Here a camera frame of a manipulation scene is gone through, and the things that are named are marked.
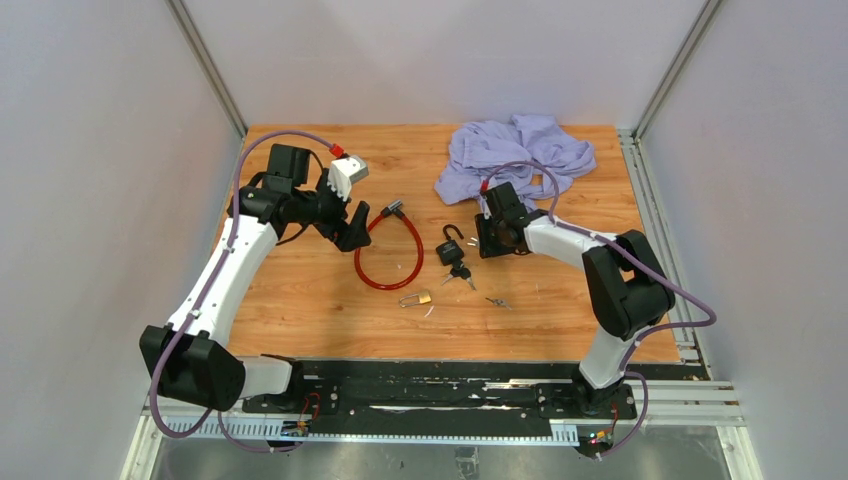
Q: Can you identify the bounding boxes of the red cable lock black body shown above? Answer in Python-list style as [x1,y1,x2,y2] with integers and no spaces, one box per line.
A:
[353,199,425,291]

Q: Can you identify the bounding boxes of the crumpled lavender cloth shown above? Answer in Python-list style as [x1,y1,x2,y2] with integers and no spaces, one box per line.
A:
[434,114,597,210]

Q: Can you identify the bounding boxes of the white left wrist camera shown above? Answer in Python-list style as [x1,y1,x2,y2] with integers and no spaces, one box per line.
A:
[327,155,369,202]

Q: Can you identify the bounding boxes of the aluminium frame post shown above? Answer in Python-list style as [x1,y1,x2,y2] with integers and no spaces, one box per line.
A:
[164,0,248,138]
[631,0,724,142]

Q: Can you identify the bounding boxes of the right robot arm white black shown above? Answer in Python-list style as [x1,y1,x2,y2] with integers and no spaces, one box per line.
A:
[475,183,676,417]

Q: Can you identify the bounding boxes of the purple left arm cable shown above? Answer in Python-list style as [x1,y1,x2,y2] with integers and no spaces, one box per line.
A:
[148,129,339,455]

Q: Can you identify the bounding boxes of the black padlock body with shackle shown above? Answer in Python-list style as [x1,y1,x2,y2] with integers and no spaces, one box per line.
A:
[435,224,465,268]

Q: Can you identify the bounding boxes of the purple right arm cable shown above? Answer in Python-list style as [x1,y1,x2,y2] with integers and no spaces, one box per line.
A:
[478,160,718,460]

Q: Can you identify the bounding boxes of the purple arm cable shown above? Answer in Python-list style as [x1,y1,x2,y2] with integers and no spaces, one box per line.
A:
[148,129,339,455]
[478,160,718,460]

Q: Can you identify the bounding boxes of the aluminium frame post right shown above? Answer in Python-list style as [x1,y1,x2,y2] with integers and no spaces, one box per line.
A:
[631,0,724,142]

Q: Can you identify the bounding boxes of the small brass padlock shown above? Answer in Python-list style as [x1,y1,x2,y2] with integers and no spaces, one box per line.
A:
[398,290,432,308]

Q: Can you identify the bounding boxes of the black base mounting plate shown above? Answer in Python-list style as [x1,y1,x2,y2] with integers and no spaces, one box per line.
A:
[241,360,649,441]

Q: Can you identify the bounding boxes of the aluminium frame post left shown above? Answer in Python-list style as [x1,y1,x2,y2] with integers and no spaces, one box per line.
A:
[164,0,248,138]

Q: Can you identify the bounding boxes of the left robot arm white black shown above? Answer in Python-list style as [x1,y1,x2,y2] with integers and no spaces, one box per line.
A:
[140,144,371,413]

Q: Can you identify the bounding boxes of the slotted white cable duct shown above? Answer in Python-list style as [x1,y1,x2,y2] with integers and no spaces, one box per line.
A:
[162,415,581,446]

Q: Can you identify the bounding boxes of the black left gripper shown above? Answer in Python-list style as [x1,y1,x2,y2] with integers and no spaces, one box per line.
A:
[293,169,372,251]

